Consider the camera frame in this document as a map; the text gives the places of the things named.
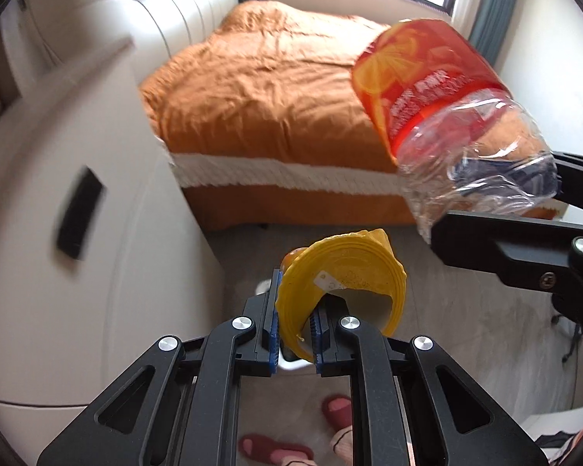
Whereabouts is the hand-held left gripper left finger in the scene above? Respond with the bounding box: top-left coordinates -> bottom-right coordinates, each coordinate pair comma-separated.
36,268 -> 285,466

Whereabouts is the white cabinet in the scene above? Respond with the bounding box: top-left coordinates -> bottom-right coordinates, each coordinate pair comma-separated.
0,39 -> 224,409

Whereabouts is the yellow paper cup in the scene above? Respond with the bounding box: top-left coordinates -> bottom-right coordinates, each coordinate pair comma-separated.
276,228 -> 408,362

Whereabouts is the white padded headboard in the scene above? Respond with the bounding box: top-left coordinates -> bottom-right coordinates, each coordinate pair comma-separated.
126,0 -> 240,66

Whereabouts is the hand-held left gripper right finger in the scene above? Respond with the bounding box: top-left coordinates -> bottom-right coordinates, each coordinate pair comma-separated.
308,296 -> 550,466

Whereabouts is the white bin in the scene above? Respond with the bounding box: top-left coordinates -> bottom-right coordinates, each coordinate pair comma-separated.
278,349 -> 318,376

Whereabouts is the orange label plastic bottle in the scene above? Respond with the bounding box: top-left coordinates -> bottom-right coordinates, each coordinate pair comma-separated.
351,18 -> 559,243

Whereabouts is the bed with orange cover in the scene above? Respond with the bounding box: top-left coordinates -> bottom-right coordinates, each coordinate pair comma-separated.
140,0 -> 571,231

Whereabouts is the person's foot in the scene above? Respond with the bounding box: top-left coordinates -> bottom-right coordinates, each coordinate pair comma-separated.
281,450 -> 316,466
330,424 -> 355,466

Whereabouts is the black cabinet handle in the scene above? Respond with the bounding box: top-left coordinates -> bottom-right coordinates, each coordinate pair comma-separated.
56,167 -> 103,259

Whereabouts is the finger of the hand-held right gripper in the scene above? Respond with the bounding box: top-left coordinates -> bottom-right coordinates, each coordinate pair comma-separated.
430,210 -> 583,326
551,150 -> 583,207

